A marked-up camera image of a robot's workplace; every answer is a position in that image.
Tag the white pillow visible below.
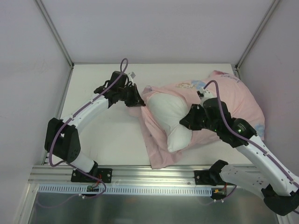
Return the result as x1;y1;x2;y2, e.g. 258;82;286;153
147;92;192;153

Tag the purple Elsa print pillowcase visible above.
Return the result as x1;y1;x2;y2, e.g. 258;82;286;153
128;70;265;169

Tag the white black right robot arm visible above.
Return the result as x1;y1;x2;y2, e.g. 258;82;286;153
180;98;299;216

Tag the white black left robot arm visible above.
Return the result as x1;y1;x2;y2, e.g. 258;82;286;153
44;71;145;182

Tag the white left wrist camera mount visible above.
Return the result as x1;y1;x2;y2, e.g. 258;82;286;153
128;72;136;85

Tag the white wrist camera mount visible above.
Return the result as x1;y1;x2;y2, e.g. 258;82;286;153
197;87;214;101
128;72;136;85

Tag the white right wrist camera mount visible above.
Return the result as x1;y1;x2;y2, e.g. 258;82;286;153
197;87;214;101

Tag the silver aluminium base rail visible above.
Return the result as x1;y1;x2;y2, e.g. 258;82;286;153
28;165;210;187

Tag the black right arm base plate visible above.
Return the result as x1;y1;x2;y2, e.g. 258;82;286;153
193;170;225;186

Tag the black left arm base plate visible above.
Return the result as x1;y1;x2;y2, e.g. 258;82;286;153
71;167;113;183

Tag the white slotted cable duct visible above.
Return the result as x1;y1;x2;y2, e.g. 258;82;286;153
38;184;212;197

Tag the left aluminium corner post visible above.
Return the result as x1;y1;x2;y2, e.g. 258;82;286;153
34;0;74;69

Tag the aluminium corner post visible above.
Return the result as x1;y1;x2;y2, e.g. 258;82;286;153
34;0;74;69
235;0;281;71

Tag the right aluminium corner post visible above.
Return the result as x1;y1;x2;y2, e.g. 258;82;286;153
235;0;281;71

